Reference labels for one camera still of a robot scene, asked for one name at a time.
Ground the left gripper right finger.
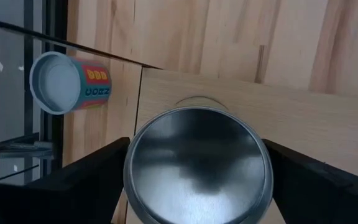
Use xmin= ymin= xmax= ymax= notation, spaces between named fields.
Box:
xmin=261 ymin=138 xmax=358 ymax=224

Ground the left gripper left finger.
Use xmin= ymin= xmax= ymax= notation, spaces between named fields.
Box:
xmin=0 ymin=136 xmax=131 ymax=224

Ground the green pea-lettered tin can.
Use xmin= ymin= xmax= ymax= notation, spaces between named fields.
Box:
xmin=122 ymin=105 xmax=275 ymax=224

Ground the teal and red corn can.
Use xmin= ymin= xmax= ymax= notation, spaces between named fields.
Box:
xmin=29 ymin=51 xmax=112 ymax=116

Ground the grey metal bracket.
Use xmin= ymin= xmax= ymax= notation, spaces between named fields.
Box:
xmin=0 ymin=133 xmax=55 ymax=159

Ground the wooden shelf with black frame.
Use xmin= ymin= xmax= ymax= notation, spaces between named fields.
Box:
xmin=112 ymin=67 xmax=358 ymax=224

